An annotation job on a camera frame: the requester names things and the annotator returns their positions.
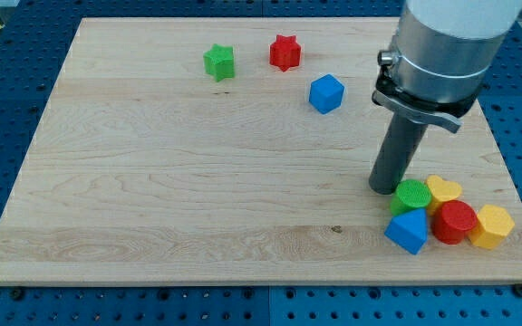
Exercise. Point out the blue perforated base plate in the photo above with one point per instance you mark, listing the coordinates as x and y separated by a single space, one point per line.
33 44

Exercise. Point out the yellow hexagon block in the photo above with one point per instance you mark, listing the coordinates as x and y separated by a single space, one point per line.
493 227

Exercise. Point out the wooden board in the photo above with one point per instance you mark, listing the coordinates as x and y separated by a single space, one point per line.
145 171

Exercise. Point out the yellow heart block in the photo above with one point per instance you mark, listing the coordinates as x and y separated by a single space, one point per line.
441 191

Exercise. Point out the red star block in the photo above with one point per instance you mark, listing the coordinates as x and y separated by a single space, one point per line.
285 52

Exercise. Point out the green cylinder block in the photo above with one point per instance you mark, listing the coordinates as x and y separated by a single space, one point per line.
410 194

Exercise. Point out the green star block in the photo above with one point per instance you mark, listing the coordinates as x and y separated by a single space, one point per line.
219 62

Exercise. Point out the red cylinder block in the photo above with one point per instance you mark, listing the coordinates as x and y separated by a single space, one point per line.
453 221

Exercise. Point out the blue triangle block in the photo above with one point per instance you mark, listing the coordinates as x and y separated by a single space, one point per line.
409 230

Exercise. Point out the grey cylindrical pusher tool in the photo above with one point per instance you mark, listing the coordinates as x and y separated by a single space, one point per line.
401 140

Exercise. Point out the blue cube block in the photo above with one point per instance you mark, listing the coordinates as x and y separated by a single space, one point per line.
326 93

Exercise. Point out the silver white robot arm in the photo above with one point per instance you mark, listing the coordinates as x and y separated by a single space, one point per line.
432 71

